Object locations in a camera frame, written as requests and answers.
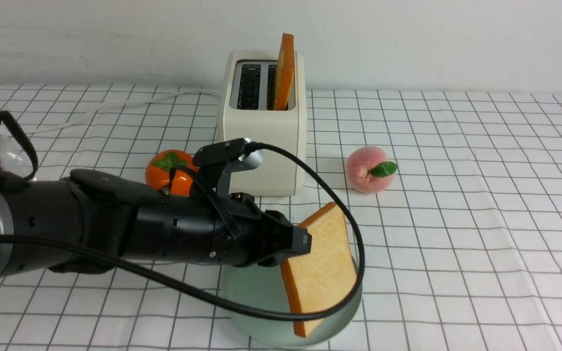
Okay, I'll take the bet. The pink fuzzy peach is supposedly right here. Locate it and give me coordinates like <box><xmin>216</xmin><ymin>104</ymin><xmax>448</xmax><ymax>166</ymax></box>
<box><xmin>345</xmin><ymin>146</ymin><xmax>399</xmax><ymax>194</ymax></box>

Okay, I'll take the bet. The white checkered tablecloth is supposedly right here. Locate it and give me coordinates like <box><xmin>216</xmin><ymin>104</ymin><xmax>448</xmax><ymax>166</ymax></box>
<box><xmin>0</xmin><ymin>90</ymin><xmax>562</xmax><ymax>351</ymax></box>

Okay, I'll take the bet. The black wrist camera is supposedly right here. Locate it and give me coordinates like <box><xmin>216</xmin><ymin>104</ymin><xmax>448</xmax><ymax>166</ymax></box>
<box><xmin>193</xmin><ymin>138</ymin><xmax>264</xmax><ymax>198</ymax></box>

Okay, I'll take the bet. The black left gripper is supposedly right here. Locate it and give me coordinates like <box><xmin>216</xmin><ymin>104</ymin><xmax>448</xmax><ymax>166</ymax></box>
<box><xmin>210</xmin><ymin>193</ymin><xmax>312</xmax><ymax>267</ymax></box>

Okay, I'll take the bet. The toast slice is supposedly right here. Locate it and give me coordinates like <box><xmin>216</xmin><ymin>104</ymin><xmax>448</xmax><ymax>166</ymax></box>
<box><xmin>273</xmin><ymin>33</ymin><xmax>295</xmax><ymax>111</ymax></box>
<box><xmin>281</xmin><ymin>202</ymin><xmax>357</xmax><ymax>314</ymax></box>

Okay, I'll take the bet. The light green plate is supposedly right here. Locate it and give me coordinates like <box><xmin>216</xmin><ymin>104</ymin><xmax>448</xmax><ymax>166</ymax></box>
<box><xmin>220</xmin><ymin>265</ymin><xmax>363</xmax><ymax>350</ymax></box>

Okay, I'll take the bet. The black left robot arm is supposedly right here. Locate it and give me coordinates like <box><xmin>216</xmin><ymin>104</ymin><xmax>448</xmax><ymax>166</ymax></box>
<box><xmin>0</xmin><ymin>169</ymin><xmax>312</xmax><ymax>267</ymax></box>

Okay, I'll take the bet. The white toaster power cord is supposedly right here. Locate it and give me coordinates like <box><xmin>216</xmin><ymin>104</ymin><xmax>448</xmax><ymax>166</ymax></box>
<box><xmin>0</xmin><ymin>90</ymin><xmax>222</xmax><ymax>164</ymax></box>

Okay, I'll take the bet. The black camera cable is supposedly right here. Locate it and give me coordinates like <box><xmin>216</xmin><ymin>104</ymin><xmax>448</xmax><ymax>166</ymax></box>
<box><xmin>0</xmin><ymin>141</ymin><xmax>365</xmax><ymax>322</ymax></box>

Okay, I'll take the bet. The cream white toaster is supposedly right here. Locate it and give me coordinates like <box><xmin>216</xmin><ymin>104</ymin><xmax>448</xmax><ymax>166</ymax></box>
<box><xmin>217</xmin><ymin>50</ymin><xmax>307</xmax><ymax>197</ymax></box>

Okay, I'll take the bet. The orange persimmon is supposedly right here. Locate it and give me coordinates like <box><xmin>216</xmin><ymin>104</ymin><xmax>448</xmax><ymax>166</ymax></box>
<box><xmin>145</xmin><ymin>149</ymin><xmax>198</xmax><ymax>197</ymax></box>

